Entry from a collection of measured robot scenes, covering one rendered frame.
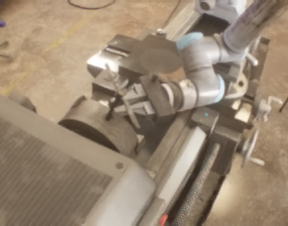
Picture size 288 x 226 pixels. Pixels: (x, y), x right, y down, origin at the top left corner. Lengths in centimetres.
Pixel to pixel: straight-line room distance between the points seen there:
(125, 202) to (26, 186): 20
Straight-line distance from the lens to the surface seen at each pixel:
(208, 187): 183
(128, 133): 99
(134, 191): 71
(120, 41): 186
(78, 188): 68
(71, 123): 100
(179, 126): 149
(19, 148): 76
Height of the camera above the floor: 191
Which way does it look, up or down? 44 degrees down
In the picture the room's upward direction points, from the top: 5 degrees clockwise
